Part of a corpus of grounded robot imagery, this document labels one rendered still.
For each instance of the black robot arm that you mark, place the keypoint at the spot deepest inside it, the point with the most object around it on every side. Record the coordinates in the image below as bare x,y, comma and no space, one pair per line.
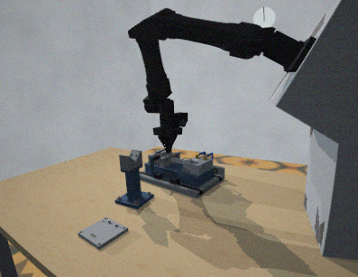
249,39

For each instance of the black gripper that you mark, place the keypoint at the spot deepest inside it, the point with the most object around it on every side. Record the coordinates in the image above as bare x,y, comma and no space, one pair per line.
166,133

